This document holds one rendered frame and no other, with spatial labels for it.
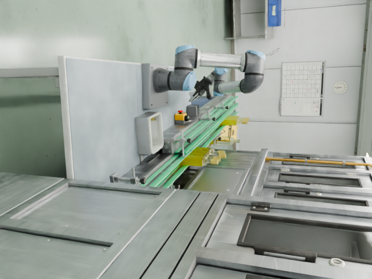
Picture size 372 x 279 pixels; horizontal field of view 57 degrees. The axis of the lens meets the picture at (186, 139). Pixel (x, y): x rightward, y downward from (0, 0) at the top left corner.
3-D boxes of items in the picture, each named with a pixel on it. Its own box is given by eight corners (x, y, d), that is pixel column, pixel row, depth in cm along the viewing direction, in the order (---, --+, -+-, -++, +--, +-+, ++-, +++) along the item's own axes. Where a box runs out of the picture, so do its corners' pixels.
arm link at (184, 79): (168, 89, 201) (190, 90, 197) (170, 66, 200) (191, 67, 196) (176, 91, 213) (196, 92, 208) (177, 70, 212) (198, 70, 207)
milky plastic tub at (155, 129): (139, 154, 200) (152, 155, 198) (135, 117, 194) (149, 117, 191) (151, 145, 216) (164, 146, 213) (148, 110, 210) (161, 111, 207)
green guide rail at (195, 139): (174, 153, 219) (186, 153, 216) (174, 151, 218) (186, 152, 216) (231, 103, 377) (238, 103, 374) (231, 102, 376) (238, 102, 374)
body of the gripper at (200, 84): (194, 89, 257) (206, 78, 256) (201, 97, 254) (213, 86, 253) (191, 85, 250) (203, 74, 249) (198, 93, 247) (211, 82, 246)
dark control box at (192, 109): (186, 115, 278) (196, 115, 275) (186, 106, 276) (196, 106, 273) (190, 113, 286) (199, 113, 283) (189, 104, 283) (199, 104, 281)
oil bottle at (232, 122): (216, 125, 319) (246, 125, 310) (216, 119, 317) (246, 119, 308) (217, 123, 324) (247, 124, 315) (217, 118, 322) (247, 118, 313)
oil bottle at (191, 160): (174, 164, 221) (206, 166, 214) (174, 156, 219) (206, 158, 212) (177, 161, 226) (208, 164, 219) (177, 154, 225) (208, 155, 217)
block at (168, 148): (161, 153, 217) (171, 154, 214) (160, 139, 214) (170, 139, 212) (164, 151, 220) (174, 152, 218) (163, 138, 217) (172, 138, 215)
